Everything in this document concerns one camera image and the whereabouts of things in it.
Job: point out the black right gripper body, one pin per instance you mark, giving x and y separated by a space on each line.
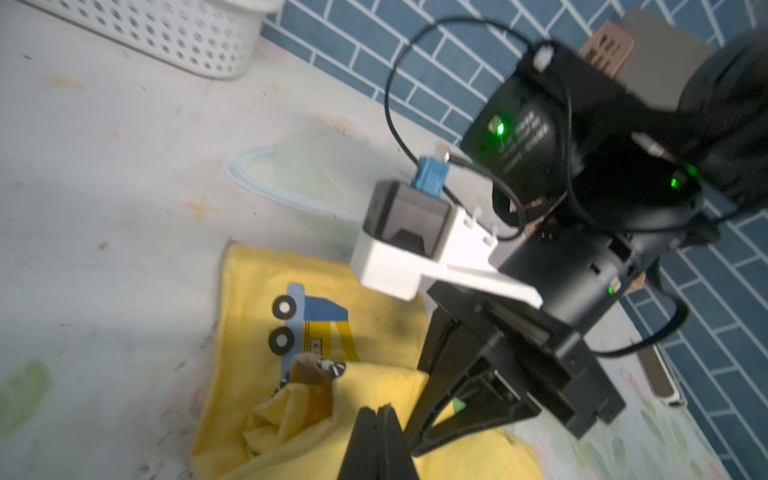
580 274

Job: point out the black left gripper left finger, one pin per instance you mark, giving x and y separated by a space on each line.
360 460

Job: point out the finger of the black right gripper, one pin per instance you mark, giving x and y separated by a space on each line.
474 381

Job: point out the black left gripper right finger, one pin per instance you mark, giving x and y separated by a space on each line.
394 461

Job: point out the yellow cartoon pillowcase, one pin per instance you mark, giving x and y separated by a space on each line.
262 420

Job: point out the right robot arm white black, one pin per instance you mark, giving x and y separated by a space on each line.
627 183

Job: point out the small silver stapler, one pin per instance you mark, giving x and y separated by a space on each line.
660 377

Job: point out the peach plastic file organizer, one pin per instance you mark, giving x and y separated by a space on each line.
608 49

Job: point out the white plastic mesh basket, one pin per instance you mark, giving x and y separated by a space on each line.
212 39

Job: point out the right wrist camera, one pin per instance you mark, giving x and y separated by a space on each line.
410 234

